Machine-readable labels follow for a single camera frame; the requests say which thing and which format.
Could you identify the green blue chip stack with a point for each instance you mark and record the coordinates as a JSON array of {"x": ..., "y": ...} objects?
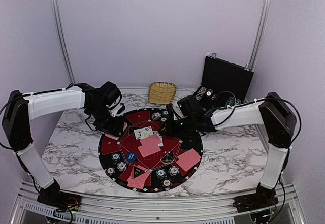
[
  {"x": 165, "y": 113},
  {"x": 115, "y": 157},
  {"x": 161, "y": 173}
]

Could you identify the round red black poker mat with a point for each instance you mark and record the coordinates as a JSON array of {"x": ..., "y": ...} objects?
[{"x": 127, "y": 142}]

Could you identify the red playing card deck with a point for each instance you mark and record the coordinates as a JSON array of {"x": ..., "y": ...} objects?
[{"x": 116, "y": 137}]

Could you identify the ace of clubs card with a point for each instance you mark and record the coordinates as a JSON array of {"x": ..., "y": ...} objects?
[{"x": 148, "y": 134}]

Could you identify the blue small blind button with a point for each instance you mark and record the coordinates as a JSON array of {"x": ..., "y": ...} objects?
[{"x": 131, "y": 156}]

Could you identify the right aluminium frame post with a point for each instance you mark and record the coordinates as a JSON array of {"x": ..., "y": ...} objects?
[{"x": 259, "y": 34}]

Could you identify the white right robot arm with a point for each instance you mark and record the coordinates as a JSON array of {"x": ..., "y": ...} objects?
[{"x": 279, "y": 117}]

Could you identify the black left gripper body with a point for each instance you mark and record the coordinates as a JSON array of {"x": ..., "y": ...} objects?
[{"x": 103, "y": 122}]

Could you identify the blue white chips in case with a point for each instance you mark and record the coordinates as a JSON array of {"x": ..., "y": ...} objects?
[{"x": 200, "y": 93}]

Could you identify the red dice in case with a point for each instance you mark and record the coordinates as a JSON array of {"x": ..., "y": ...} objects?
[{"x": 214, "y": 97}]

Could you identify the jack of hearts card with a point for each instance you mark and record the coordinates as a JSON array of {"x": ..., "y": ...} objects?
[{"x": 161, "y": 144}]

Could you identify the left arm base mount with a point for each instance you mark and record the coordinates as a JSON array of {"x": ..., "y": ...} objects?
[{"x": 64, "y": 203}]

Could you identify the black triangular all-in marker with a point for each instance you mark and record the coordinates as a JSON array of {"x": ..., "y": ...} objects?
[{"x": 138, "y": 171}]

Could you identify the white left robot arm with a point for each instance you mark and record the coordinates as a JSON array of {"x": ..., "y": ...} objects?
[{"x": 102, "y": 103}]

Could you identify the aluminium frame post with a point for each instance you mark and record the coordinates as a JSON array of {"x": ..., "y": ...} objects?
[
  {"x": 62, "y": 41},
  {"x": 259, "y": 34}
]

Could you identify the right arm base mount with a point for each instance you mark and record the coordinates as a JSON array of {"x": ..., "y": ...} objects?
[{"x": 255, "y": 203}]

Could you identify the aluminium front rail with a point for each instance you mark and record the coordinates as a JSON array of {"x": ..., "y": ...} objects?
[{"x": 216, "y": 208}]

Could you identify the left aluminium frame post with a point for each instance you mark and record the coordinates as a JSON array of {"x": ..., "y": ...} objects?
[{"x": 62, "y": 41}]

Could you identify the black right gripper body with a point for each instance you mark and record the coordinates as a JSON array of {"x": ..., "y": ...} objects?
[{"x": 180, "y": 130}]

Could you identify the black poker chip case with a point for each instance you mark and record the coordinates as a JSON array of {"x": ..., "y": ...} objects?
[{"x": 225, "y": 79}]

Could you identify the dealt red card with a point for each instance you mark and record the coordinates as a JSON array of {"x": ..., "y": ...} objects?
[
  {"x": 192, "y": 151},
  {"x": 150, "y": 145},
  {"x": 186, "y": 162},
  {"x": 139, "y": 175},
  {"x": 137, "y": 182}
]

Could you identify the woven bamboo tray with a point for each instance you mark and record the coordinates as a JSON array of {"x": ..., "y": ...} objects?
[{"x": 161, "y": 93}]

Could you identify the green chips in case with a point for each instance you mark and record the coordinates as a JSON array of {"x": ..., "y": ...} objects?
[{"x": 233, "y": 101}]

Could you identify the clear round dealer button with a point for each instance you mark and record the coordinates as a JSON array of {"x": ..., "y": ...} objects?
[{"x": 167, "y": 157}]

